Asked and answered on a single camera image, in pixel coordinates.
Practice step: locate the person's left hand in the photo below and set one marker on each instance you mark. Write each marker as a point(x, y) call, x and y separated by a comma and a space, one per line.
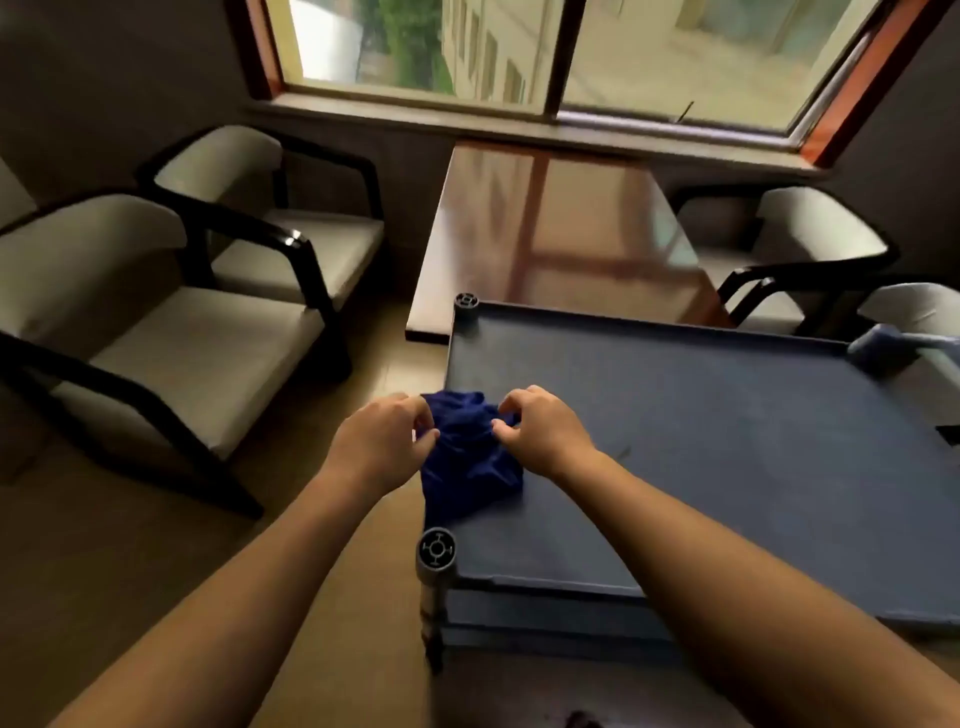
point(379, 446)

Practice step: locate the person's right hand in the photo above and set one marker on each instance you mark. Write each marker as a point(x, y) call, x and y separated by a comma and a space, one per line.
point(551, 439)

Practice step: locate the dark blue cloth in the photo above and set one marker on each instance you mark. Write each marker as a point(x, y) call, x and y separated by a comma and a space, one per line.
point(469, 457)

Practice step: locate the grey layered cart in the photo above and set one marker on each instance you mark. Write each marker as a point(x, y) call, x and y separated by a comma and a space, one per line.
point(735, 450)

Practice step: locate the person's left forearm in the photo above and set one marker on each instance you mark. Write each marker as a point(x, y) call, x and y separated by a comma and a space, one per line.
point(255, 615)

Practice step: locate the person's right forearm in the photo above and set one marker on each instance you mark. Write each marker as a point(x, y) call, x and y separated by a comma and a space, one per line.
point(750, 615)

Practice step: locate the brown glossy wooden table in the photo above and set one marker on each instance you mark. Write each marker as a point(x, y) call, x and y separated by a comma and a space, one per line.
point(555, 232)

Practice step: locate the white cushioned black armchair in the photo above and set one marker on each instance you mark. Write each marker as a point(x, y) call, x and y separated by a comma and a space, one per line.
point(187, 352)
point(919, 307)
point(300, 251)
point(810, 225)

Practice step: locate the brown framed window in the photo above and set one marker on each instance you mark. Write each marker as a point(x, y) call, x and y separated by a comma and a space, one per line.
point(555, 52)

